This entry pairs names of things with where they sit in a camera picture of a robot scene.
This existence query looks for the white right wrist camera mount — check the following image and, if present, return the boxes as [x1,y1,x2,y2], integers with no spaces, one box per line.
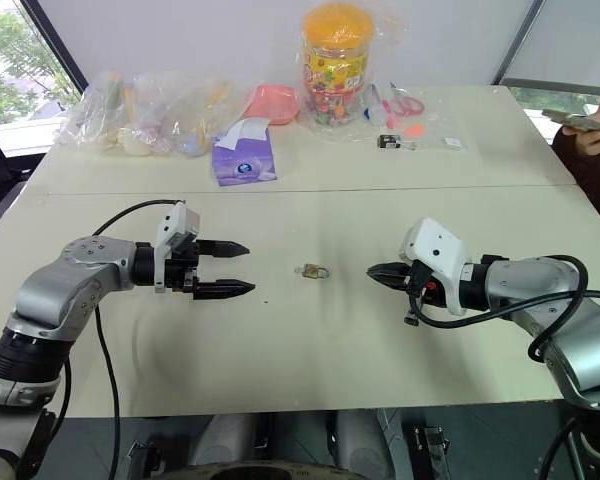
[398,216,475,317]

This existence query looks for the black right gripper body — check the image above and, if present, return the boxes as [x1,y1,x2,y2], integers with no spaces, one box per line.
[403,259,447,307]

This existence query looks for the black metal bracket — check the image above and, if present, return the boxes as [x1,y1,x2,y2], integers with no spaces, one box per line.
[123,438,162,480]
[411,423,452,480]

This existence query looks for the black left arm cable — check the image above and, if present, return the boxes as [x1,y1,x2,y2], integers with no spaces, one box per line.
[91,198,187,480]

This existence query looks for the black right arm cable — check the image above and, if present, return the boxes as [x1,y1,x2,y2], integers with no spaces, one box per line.
[403,254,600,362]

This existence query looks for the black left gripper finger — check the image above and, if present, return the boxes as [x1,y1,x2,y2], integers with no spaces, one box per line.
[197,239,252,262]
[191,279,258,302]

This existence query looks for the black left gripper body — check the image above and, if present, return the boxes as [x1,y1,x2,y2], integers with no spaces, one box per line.
[164,239,204,301]

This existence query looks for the clear bag of toys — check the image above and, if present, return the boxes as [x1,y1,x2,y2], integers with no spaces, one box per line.
[128,71,247,160]
[58,70,137,152]

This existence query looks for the purple tissue pack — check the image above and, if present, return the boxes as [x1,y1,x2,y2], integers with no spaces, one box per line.
[210,117,279,188]

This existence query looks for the grey rounded robot leg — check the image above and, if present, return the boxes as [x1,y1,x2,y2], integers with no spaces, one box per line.
[193,411,262,472]
[328,408,397,480]

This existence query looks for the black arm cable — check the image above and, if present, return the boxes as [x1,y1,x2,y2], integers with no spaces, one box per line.
[91,198,187,480]
[403,254,600,362]

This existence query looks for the clear bag around jar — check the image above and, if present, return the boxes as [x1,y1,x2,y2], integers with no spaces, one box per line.
[293,1,407,137]

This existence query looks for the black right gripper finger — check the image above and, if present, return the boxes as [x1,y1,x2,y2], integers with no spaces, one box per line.
[366,261,411,280]
[371,275,411,293]

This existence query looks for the pink scissors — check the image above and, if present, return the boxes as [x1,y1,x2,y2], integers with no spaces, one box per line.
[381,93,427,130]

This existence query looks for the candy jar with orange lid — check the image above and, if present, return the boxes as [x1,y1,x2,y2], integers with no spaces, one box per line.
[301,1,375,126]

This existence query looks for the black window frame bar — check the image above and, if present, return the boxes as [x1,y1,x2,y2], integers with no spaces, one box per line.
[491,0,537,87]
[18,0,90,95]

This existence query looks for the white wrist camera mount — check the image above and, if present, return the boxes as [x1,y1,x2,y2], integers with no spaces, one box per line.
[153,201,202,295]
[398,216,475,317]

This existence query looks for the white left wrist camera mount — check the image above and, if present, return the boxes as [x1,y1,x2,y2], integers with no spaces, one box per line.
[153,201,202,295]

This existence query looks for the small brass padlock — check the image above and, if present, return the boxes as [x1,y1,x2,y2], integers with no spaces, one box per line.
[301,262,331,282]

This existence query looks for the pink plastic bowl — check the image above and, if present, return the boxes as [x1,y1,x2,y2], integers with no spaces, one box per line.
[243,83,302,127]

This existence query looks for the person's dark clothed body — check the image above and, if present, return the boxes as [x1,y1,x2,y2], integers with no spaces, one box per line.
[551,125,600,254]

